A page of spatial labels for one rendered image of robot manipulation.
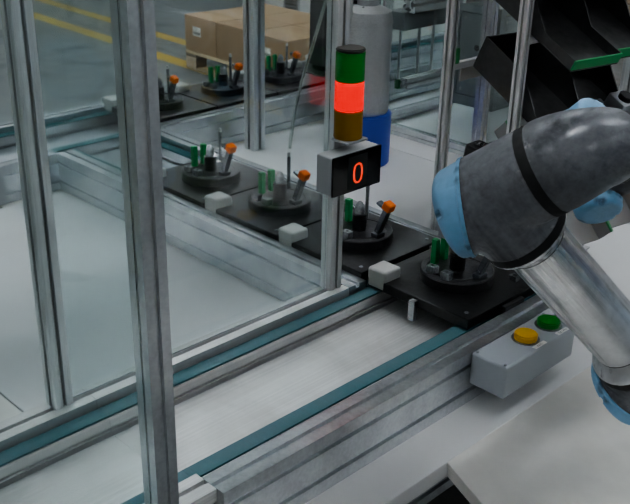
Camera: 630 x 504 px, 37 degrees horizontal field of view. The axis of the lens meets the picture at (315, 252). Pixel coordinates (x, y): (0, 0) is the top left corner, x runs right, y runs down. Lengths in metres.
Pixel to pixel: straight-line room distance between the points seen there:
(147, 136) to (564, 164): 0.46
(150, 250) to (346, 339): 0.77
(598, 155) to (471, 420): 0.64
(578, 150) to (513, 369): 0.58
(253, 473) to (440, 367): 0.40
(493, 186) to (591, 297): 0.23
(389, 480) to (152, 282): 0.60
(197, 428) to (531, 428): 0.55
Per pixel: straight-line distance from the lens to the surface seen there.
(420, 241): 1.97
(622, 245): 2.35
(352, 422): 1.42
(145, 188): 0.96
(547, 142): 1.11
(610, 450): 1.61
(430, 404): 1.57
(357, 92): 1.61
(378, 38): 2.62
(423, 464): 1.51
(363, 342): 1.70
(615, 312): 1.31
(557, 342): 1.69
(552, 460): 1.56
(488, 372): 1.60
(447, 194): 1.15
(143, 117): 0.94
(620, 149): 1.14
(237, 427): 1.47
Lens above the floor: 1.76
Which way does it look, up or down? 25 degrees down
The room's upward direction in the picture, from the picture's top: 1 degrees clockwise
